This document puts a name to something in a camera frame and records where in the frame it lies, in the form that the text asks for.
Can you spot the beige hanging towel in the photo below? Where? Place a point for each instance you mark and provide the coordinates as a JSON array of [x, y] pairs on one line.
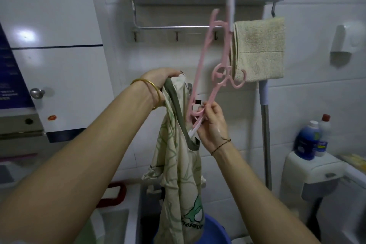
[[260, 49]]

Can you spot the blue detergent bottle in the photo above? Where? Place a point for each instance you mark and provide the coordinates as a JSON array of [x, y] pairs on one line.
[[306, 143]]

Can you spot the white wall soap dispenser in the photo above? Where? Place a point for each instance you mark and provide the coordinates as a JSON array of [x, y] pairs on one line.
[[347, 38]]

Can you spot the person's right forearm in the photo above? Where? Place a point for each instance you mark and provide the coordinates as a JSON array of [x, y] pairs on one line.
[[257, 201]]

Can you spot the white paper dispenser box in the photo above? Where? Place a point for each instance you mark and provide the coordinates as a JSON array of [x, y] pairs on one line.
[[308, 172]]

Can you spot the white ceramic sink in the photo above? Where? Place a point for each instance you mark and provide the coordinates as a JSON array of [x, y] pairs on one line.
[[123, 223]]

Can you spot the white washing machine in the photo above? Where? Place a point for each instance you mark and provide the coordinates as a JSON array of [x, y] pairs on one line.
[[348, 209]]

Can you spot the white bottle red cap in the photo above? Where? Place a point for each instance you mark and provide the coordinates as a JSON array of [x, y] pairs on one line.
[[324, 135]]

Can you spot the round metal cabinet knob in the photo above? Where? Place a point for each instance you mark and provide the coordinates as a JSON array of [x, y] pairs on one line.
[[37, 93]]

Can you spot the red soap dish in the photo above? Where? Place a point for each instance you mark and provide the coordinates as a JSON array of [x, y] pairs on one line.
[[121, 195]]

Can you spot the person's right hand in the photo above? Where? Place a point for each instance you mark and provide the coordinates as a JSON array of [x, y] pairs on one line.
[[216, 129]]

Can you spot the light green plastic basin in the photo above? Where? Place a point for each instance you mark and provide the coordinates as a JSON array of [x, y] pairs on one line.
[[85, 232]]

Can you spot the person's left forearm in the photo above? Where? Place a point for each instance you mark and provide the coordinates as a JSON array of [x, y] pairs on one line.
[[77, 172]]

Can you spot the pink plastic clothes hanger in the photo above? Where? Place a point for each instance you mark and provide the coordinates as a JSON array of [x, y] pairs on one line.
[[201, 60]]

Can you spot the blue printed box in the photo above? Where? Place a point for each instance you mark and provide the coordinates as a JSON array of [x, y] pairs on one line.
[[13, 75]]

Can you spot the white wall cabinet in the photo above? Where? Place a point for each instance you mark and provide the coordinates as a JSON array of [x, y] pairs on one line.
[[65, 75]]

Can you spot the white soap bar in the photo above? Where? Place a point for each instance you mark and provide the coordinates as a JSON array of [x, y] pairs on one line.
[[110, 193]]

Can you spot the cream leaf-patterned clothes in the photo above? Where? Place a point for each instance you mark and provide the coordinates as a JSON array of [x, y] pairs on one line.
[[177, 172]]

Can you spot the blue plastic basin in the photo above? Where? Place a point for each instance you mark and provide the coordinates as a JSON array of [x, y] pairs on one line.
[[214, 229]]

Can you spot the gold bangle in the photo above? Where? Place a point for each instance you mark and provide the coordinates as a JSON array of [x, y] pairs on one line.
[[151, 85]]

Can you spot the person's left hand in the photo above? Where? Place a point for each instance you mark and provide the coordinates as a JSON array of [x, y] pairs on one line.
[[155, 80]]

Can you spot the red oval sticker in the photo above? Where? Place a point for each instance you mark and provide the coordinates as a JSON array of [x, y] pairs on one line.
[[52, 117]]

